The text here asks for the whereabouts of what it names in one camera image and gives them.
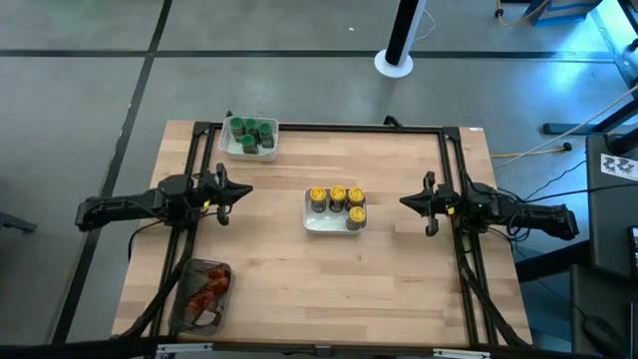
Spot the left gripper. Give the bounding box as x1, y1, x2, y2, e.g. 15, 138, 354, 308
196, 163, 254, 226

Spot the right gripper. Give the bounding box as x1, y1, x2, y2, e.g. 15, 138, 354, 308
399, 171, 463, 237

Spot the green seasoning packet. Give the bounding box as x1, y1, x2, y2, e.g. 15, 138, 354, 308
240, 133, 260, 156

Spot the white plastic bin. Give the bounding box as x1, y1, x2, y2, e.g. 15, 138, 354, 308
217, 115, 280, 162
302, 187, 369, 236

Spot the white and black pole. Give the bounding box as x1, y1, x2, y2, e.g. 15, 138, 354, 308
373, 0, 430, 80

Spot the smoky clear plastic bin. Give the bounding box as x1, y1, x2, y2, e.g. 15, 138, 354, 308
167, 257, 234, 336

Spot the black desk foot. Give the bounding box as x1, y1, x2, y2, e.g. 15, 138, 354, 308
541, 97, 638, 137

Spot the black desk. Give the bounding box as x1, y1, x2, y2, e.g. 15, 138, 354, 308
567, 133, 638, 359

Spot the white paper sheet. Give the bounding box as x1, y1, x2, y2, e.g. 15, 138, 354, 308
599, 153, 638, 182

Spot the phone screen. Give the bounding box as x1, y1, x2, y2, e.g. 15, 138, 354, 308
628, 224, 638, 273

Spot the black metal crossbar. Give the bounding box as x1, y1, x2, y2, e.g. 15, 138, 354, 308
0, 336, 638, 359

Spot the silver bracket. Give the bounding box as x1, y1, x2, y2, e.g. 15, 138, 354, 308
156, 342, 214, 359
432, 347, 492, 359

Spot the yellow cable with black plug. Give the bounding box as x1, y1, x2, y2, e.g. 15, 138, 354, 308
489, 143, 573, 160

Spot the thin white cable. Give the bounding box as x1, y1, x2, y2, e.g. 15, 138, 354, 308
416, 8, 438, 44

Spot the beige cable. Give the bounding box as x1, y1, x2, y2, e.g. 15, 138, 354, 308
490, 83, 638, 170

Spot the grey metal frame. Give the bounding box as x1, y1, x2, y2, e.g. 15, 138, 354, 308
587, 0, 638, 89

